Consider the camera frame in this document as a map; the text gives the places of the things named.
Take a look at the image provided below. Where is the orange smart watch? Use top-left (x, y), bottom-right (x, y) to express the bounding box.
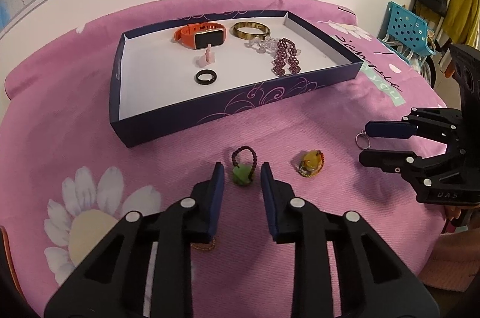
top-left (172, 22), bottom-right (227, 51)

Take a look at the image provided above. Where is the tortoiseshell bangle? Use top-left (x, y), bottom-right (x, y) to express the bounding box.
top-left (229, 21), bottom-right (272, 41)

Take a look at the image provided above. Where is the gold ring green stone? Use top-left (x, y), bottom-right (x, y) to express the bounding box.
top-left (191, 241), bottom-right (217, 253)

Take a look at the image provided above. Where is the yellow garment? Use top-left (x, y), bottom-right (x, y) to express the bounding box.
top-left (424, 0), bottom-right (480, 46)

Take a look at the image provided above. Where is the black ring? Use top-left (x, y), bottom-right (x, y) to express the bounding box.
top-left (195, 70), bottom-right (218, 86)

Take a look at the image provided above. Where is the green pendant dark bead loop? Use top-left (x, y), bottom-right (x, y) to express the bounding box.
top-left (230, 147), bottom-right (259, 187)

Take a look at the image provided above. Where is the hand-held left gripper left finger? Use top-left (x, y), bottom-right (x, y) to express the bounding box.
top-left (44, 162), bottom-right (226, 318)

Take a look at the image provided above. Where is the orange-cased smartphone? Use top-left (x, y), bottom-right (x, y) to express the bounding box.
top-left (0, 226), bottom-right (16, 294)

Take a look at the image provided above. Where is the dark blue cardboard box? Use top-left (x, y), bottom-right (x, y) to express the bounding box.
top-left (109, 10), bottom-right (364, 149)

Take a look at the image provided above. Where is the person's right hand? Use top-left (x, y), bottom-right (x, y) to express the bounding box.
top-left (444, 205), bottom-right (463, 229)

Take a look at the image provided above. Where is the purple bead bracelet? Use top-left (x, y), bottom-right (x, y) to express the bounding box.
top-left (271, 37), bottom-right (303, 77)

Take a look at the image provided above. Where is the blue perforated plastic crate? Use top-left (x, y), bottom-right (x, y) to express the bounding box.
top-left (382, 1), bottom-right (433, 59)

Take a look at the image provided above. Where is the pink stone ring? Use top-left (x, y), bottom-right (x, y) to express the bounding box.
top-left (193, 43), bottom-right (218, 66)

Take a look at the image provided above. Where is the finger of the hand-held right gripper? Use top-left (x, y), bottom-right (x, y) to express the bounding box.
top-left (359, 149), bottom-right (467, 193)
top-left (364, 108), bottom-right (463, 144)

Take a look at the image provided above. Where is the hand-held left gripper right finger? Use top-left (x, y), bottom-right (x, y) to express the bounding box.
top-left (260, 162), bottom-right (441, 318)

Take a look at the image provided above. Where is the person's right forearm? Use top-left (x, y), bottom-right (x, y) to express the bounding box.
top-left (420, 232), bottom-right (480, 293)

